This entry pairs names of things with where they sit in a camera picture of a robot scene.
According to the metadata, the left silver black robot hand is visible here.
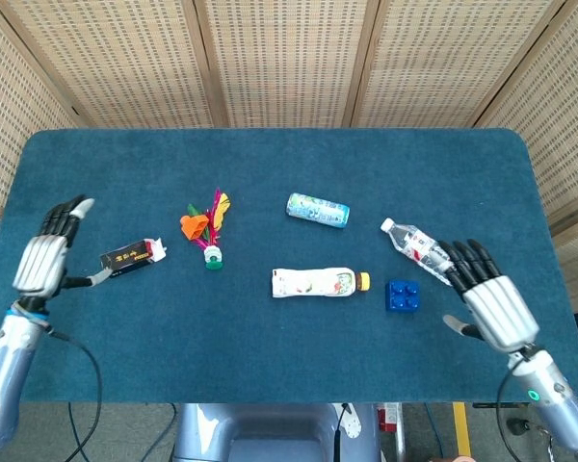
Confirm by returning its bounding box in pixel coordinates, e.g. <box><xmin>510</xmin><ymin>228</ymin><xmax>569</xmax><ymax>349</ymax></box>
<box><xmin>12</xmin><ymin>193</ymin><xmax>115</xmax><ymax>303</ymax></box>

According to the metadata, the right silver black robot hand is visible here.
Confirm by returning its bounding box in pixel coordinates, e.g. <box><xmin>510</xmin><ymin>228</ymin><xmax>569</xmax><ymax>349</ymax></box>
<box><xmin>435</xmin><ymin>239</ymin><xmax>540</xmax><ymax>355</ymax></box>

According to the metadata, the blue toy brick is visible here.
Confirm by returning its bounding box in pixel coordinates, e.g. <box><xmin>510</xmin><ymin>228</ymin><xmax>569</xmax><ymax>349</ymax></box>
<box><xmin>385</xmin><ymin>279</ymin><xmax>421</xmax><ymax>313</ymax></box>

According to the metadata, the orange toy brick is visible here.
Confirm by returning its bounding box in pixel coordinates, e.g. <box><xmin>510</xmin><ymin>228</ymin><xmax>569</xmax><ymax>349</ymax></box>
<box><xmin>179</xmin><ymin>214</ymin><xmax>211</xmax><ymax>241</ymax></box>

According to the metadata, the black cigarette box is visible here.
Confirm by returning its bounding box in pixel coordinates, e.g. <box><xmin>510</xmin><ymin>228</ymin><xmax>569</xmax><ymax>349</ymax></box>
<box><xmin>99</xmin><ymin>237</ymin><xmax>169</xmax><ymax>281</ymax></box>

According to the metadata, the clear water bottle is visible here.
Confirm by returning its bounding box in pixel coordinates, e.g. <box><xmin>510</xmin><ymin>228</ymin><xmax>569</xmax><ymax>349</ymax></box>
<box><xmin>380</xmin><ymin>218</ymin><xmax>457</xmax><ymax>288</ymax></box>

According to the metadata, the red white fire extinguisher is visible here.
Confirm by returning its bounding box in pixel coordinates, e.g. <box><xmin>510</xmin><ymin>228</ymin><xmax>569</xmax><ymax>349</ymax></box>
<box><xmin>376</xmin><ymin>402</ymin><xmax>404</xmax><ymax>434</ymax></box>

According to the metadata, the colourful feather shuttlecock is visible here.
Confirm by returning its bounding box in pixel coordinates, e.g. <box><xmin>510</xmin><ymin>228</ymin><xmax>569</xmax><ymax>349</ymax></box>
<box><xmin>187</xmin><ymin>187</ymin><xmax>233</xmax><ymax>270</ymax></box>

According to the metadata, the white yellow-capped tea bottle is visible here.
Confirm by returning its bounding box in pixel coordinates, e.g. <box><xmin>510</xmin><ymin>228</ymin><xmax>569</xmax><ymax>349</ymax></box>
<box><xmin>271</xmin><ymin>267</ymin><xmax>372</xmax><ymax>299</ymax></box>

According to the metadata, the light blue drink can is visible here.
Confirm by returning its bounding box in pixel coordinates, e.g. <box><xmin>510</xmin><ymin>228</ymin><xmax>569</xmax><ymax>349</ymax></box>
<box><xmin>284</xmin><ymin>192</ymin><xmax>352</xmax><ymax>229</ymax></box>

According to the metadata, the blue table cloth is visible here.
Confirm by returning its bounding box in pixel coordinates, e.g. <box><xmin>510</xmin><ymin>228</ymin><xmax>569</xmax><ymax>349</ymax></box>
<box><xmin>0</xmin><ymin>127</ymin><xmax>578</xmax><ymax>404</ymax></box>

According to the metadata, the grey robot torso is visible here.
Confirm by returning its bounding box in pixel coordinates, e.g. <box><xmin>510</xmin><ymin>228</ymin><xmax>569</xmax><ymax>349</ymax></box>
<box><xmin>171</xmin><ymin>402</ymin><xmax>381</xmax><ymax>462</ymax></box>

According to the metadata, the woven folding screen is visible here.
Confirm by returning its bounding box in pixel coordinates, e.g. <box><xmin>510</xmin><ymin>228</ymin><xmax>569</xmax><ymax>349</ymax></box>
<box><xmin>0</xmin><ymin>0</ymin><xmax>578</xmax><ymax>309</ymax></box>

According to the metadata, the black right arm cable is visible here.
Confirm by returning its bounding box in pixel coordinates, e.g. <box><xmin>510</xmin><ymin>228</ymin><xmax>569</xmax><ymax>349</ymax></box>
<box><xmin>493</xmin><ymin>370</ymin><xmax>529</xmax><ymax>462</ymax></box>

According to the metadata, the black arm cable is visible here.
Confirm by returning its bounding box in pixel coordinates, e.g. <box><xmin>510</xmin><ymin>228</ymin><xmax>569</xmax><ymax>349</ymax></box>
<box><xmin>47</xmin><ymin>329</ymin><xmax>105</xmax><ymax>462</ymax></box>
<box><xmin>493</xmin><ymin>370</ymin><xmax>529</xmax><ymax>462</ymax></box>

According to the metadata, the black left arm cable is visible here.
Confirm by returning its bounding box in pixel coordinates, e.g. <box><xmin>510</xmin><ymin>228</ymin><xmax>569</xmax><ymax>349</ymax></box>
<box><xmin>47</xmin><ymin>329</ymin><xmax>105</xmax><ymax>462</ymax></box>

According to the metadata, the white torso bracket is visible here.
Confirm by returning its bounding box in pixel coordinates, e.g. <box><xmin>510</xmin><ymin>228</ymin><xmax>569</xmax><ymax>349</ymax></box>
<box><xmin>341</xmin><ymin>403</ymin><xmax>363</xmax><ymax>440</ymax></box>

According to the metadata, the blue floor cable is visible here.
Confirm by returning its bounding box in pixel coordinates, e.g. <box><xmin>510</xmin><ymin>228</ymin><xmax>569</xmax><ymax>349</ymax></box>
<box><xmin>144</xmin><ymin>402</ymin><xmax>178</xmax><ymax>462</ymax></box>

